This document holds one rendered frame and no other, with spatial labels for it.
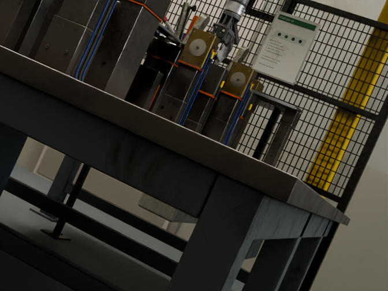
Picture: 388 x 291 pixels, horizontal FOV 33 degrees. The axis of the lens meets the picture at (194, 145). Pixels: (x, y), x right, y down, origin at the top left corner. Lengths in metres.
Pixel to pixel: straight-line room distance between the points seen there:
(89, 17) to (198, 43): 0.67
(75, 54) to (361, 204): 3.47
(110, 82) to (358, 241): 3.27
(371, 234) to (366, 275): 0.28
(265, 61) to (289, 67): 0.12
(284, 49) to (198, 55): 1.03
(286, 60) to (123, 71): 1.44
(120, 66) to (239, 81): 0.79
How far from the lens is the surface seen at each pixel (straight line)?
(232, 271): 1.01
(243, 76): 2.44
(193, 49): 2.14
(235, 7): 2.57
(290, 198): 0.95
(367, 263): 4.76
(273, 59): 3.11
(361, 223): 4.76
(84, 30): 1.53
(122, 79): 1.78
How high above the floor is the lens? 0.67
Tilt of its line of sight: 1 degrees up
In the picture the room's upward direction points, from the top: 24 degrees clockwise
